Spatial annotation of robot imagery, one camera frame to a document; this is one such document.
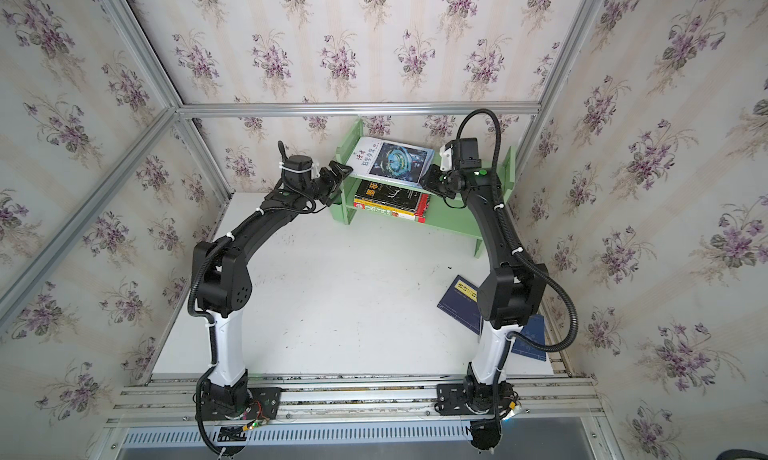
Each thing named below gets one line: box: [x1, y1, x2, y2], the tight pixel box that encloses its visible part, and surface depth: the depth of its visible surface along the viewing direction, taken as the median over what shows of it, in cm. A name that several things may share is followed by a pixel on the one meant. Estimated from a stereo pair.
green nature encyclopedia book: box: [354, 202, 416, 222], surface depth 98 cm
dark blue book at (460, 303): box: [437, 274, 484, 335], surface depth 92 cm
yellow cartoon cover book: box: [354, 198, 415, 217], surface depth 97 cm
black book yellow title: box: [354, 180, 422, 213], surface depth 97 cm
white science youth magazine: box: [347, 136, 435, 187], surface depth 94 cm
